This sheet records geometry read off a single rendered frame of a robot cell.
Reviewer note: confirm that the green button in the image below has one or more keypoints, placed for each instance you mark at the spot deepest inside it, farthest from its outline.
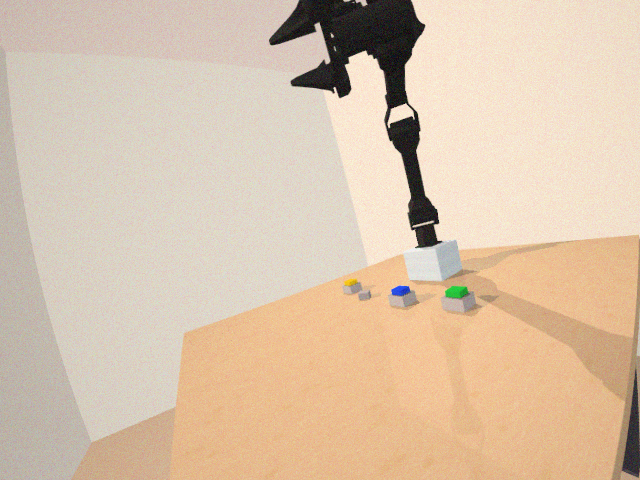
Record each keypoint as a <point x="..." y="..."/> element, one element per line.
<point x="458" y="299"/>

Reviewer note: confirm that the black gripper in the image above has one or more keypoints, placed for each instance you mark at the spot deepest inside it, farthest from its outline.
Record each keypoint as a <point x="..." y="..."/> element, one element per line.
<point x="354" y="32"/>

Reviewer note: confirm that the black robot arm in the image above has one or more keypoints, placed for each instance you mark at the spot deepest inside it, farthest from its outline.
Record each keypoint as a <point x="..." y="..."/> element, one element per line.
<point x="399" y="30"/>

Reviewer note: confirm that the blue button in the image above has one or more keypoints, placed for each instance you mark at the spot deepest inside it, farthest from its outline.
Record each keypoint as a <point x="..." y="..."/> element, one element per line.
<point x="401" y="296"/>

